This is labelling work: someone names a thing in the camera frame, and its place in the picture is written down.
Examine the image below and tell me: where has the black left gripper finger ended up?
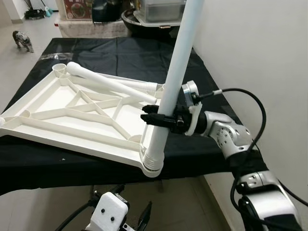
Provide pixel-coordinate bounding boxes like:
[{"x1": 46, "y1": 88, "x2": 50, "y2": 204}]
[{"x1": 136, "y1": 201, "x2": 153, "y2": 231}]

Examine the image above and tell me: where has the white plastic children table top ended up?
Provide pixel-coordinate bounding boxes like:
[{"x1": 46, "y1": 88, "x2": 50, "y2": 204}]
[{"x1": 0, "y1": 63, "x2": 167, "y2": 179}]

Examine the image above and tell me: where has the black tablecloth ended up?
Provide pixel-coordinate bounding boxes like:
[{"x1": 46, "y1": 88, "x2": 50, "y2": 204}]
[{"x1": 0, "y1": 37, "x2": 241, "y2": 195}]

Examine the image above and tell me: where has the beige patterned bench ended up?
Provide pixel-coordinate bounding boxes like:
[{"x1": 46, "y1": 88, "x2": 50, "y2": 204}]
[{"x1": 57, "y1": 18, "x2": 128, "y2": 39}]

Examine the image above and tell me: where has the grey clear plastic container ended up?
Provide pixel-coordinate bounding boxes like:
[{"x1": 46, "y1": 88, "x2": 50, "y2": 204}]
[{"x1": 137, "y1": 0, "x2": 187, "y2": 22}]

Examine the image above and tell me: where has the crumpled clear tape strip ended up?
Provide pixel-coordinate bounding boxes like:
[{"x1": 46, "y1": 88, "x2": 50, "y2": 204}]
[{"x1": 41, "y1": 53, "x2": 68, "y2": 61}]

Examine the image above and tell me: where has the orange-lidded clear storage box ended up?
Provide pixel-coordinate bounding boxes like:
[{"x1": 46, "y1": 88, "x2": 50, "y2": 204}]
[{"x1": 63, "y1": 0, "x2": 94, "y2": 20}]

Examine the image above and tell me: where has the grey tabby cat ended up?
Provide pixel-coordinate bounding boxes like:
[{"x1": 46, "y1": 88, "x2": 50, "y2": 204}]
[{"x1": 12, "y1": 30, "x2": 35, "y2": 53}]

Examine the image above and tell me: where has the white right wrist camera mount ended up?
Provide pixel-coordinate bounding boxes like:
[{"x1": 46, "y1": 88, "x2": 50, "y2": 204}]
[{"x1": 180, "y1": 80, "x2": 204, "y2": 136}]

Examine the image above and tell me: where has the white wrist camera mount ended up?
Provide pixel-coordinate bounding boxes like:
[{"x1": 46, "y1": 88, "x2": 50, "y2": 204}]
[
  {"x1": 87, "y1": 192, "x2": 129, "y2": 231},
  {"x1": 180, "y1": 80, "x2": 204, "y2": 136}
]

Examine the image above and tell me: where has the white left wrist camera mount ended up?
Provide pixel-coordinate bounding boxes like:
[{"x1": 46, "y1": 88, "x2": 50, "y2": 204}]
[{"x1": 87, "y1": 192, "x2": 129, "y2": 231}]

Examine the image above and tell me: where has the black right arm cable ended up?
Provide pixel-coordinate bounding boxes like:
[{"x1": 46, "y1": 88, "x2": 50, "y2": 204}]
[{"x1": 197, "y1": 88, "x2": 308, "y2": 231}]

